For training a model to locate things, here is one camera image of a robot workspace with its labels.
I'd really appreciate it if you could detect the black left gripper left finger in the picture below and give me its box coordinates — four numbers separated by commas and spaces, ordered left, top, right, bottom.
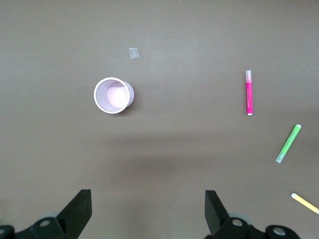
14, 189, 93, 239

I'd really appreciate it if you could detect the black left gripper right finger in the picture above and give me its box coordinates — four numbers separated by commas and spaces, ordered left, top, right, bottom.
205, 190, 265, 239

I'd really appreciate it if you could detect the pink highlighter marker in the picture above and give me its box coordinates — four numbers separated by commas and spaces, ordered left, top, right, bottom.
245, 70, 254, 116

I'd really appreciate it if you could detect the yellow highlighter marker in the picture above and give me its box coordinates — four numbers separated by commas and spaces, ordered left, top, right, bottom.
291, 192, 319, 215

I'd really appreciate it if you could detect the green highlighter marker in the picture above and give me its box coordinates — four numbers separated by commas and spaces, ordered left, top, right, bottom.
275, 124, 302, 164

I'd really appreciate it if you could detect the pink translucent plastic cup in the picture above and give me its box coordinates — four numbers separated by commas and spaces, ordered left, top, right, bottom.
93, 77, 135, 115

